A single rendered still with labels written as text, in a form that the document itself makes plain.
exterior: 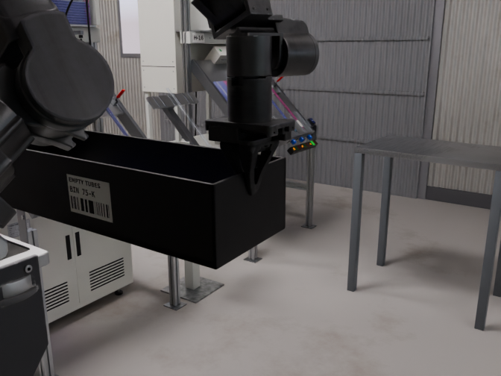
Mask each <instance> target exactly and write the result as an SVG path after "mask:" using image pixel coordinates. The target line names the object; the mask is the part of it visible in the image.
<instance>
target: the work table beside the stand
mask: <svg viewBox="0 0 501 376"><path fill-rule="evenodd" d="M366 154H371V155H377V156H383V157H385V158H384V169H383V179H382V199H381V209H380V220H379V239H378V250H377V260H376V264H377V265H378V266H384V265H385V254H386V245H387V235H388V216H389V207H390V197H391V178H392V169H393V159H394V157H395V158H400V159H407V160H418V161H424V162H430V163H441V164H447V165H454V166H464V167H470V168H477V169H487V170H494V171H495V177H494V188H493V193H492V199H491V210H490V216H489V221H488V232H487V237H486V243H485V254H484V260H483V265H482V276H481V281H480V288H479V298H478V304H477V309H476V320H475V325H474V328H475V329H478V330H482V331H483V330H484V329H485V323H486V317H487V311H488V302H489V296H490V291H491V280H492V274H493V269H494V259H495V254H496V248H497V238H498V233H499V227H500V217H501V146H493V145H479V144H472V143H464V142H450V141H443V140H428V139H421V138H413V137H399V136H392V135H388V136H385V137H382V138H379V139H377V140H374V141H371V142H367V143H365V144H363V145H359V146H356V147H355V159H354V173H353V198H352V211H351V225H350V250H349V263H348V276H347V290H349V291H351V292H354V291H355V290H356V287H357V275H358V262H359V239H360V227H361V215H362V192H363V180H364V167H365V155H366ZM493 295H495V296H498V297H501V240H500V250H499V256H498V261H497V271H496V277H495V282H494V292H493Z"/></svg>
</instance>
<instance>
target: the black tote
mask: <svg viewBox="0 0 501 376"><path fill-rule="evenodd" d="M84 131H85V132H86V133H87V134H88V135H89V137H88V138H87V139H86V140H84V141H83V140H80V139H78V138H75V137H73V138H72V141H73V142H75V143H76V146H75V147H74V148H72V149H70V150H69V151H66V150H63V149H61V148H58V147H56V146H53V145H48V146H40V145H32V144H30V145H29V146H28V147H27V148H26V149H25V150H24V151H23V152H22V153H21V155H20V156H19V157H18V158H17V159H16V160H15V161H14V162H13V163H12V164H13V167H14V169H15V172H14V175H15V176H16V177H15V178H14V179H13V180H12V181H11V182H10V183H9V184H8V185H7V186H6V187H5V188H4V189H3V191H2V192H1V193H0V196H1V197H2V198H3V199H4V200H5V201H6V202H7V203H8V204H9V205H10V206H11V207H12V208H14V209H17V210H21V211H24V212H27V213H31V214H34V215H37V216H41V217H44V218H47V219H51V220H54V221H56V222H61V223H63V224H66V225H71V226H73V227H76V228H80V229H84V230H86V231H90V232H93V233H96V234H100V235H103V236H108V237H110V238H113V239H117V240H120V241H122V242H127V243H130V244H132V245H137V246H139V247H143V248H146V249H150V250H152V251H156V252H160V253H162V254H167V255H169V256H172V257H176V258H179V259H181V260H186V261H189V262H192V263H196V264H198V265H202V266H206V267H209V268H211V269H219V268H220V267H222V266H223V265H225V264H227V263H229V262H230V261H231V260H234V259H235V258H237V257H238V256H240V255H242V254H244V253H245V252H246V251H249V250H250V249H252V248H253V247H255V246H257V245H258V244H260V243H261V242H263V241H265V240H267V239H268V238H270V237H271V236H273V235H275V234H277V233H278V232H280V231H281V230H283V229H285V227H286V158H285V157H278V156H272V158H271V160H270V162H269V164H268V165H267V167H266V169H265V172H264V175H263V177H262V181H261V183H260V185H259V189H258V192H257V194H254V195H249V192H248V187H247V183H246V180H245V173H244V172H242V173H239V174H237V175H236V174H235V172H234V171H233V169H232V167H231V165H230V164H229V162H228V161H227V158H226V157H225V156H224V154H223V152H222V150H221V149H220V148H213V147H207V146H201V145H191V144H185V143H179V142H169V141H163V140H153V139H147V138H141V137H131V136H125V135H119V134H109V133H103V132H97V131H87V130H84Z"/></svg>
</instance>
